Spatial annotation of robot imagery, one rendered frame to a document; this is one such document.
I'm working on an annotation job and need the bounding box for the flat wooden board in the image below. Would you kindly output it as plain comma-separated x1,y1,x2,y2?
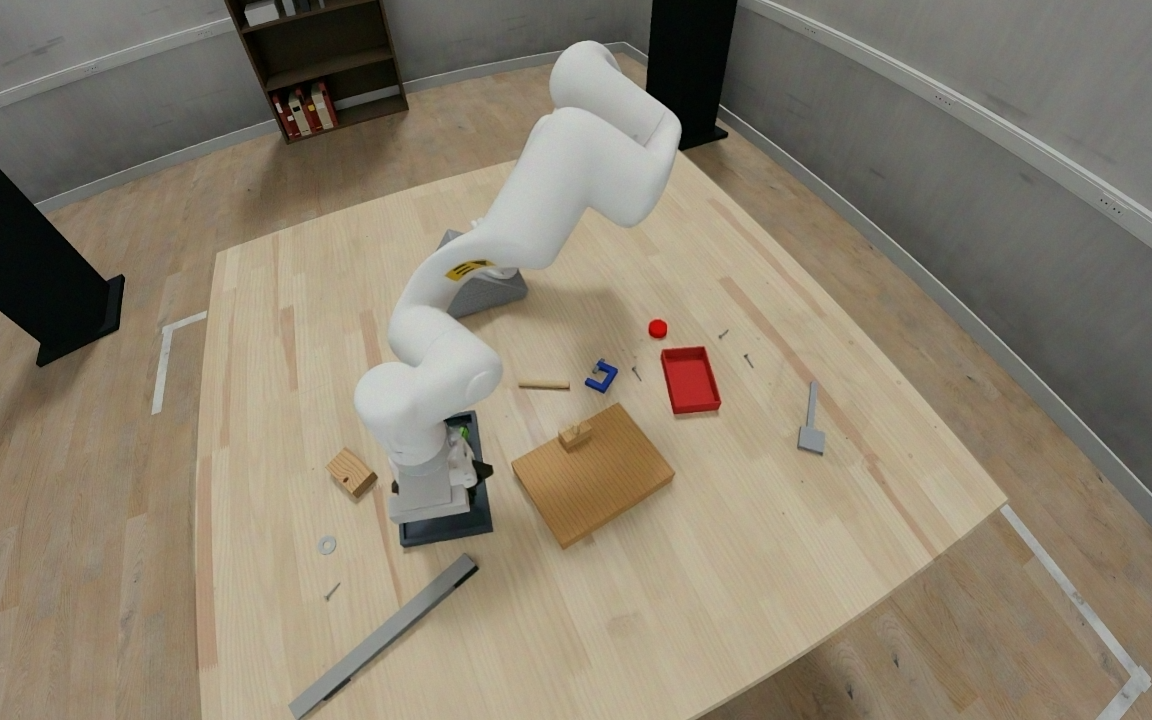
511,402,676,550

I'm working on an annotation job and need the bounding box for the red shallow tray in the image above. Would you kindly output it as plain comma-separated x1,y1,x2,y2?
660,346,722,414

